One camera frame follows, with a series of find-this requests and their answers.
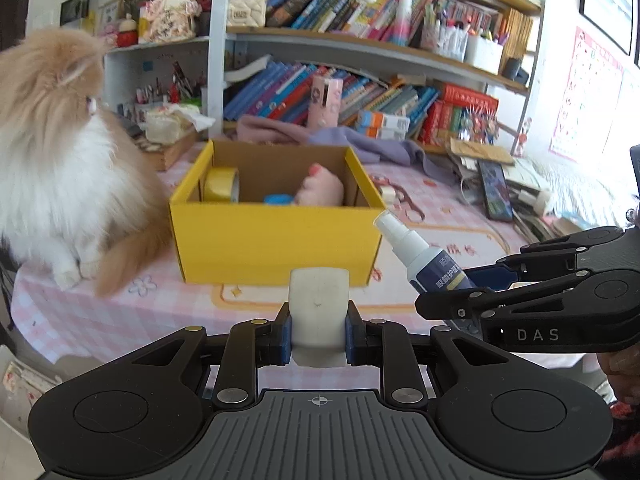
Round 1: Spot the blue white spray bottle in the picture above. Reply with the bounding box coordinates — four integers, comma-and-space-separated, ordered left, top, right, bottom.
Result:
374, 211, 475, 295

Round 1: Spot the white sponge pad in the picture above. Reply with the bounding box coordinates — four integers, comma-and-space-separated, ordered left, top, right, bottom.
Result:
288, 268, 349, 368

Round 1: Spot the black smartphone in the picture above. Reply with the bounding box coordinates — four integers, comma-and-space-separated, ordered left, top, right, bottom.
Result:
477, 160, 513, 222

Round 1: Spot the yellow cardboard box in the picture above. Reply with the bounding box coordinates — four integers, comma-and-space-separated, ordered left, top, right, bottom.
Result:
170, 141, 385, 286

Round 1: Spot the pink plush toy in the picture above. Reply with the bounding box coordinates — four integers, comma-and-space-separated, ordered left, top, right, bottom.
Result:
294, 164, 344, 207

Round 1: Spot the red book box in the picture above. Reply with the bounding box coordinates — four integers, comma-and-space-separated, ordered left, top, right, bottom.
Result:
418, 82, 499, 148

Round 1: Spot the yellow tape roll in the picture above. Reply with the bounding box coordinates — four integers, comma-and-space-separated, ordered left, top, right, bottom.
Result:
203, 167, 240, 204

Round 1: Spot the orange white carton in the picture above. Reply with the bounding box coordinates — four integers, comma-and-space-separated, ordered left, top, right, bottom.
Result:
355, 110, 410, 140

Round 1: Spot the purple cloth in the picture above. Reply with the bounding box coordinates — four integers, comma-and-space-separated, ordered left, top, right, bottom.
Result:
235, 115, 459, 186

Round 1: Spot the wooden tray box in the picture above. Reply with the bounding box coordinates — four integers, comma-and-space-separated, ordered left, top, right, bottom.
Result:
134, 129, 198, 172

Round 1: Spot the pink cylindrical holder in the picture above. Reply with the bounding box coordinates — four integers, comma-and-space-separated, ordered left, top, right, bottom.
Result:
307, 76, 343, 130

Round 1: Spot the fluffy orange white cat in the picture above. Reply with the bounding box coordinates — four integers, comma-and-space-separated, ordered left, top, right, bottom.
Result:
1, 27, 172, 297

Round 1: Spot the white quilted handbag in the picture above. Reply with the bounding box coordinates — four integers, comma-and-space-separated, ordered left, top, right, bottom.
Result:
227, 0, 267, 28

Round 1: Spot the white charging cable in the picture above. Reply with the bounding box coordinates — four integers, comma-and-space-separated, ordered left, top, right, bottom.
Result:
456, 171, 482, 206

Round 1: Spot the white bookshelf frame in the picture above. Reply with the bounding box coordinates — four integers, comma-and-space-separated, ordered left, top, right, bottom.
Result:
102, 0, 549, 156

